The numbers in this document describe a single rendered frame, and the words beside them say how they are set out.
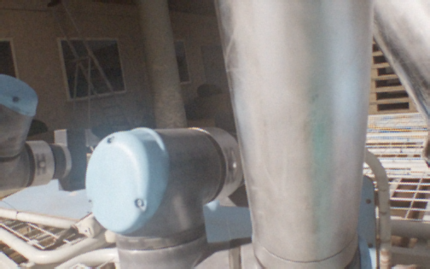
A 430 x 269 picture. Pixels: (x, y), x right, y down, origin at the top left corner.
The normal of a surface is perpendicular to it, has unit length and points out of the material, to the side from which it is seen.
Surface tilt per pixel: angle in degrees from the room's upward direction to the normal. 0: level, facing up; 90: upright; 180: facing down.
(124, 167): 75
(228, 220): 90
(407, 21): 103
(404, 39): 108
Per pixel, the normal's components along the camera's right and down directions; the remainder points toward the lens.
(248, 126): -0.80, 0.44
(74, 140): 0.83, -0.05
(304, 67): -0.09, 0.56
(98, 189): -0.56, -0.06
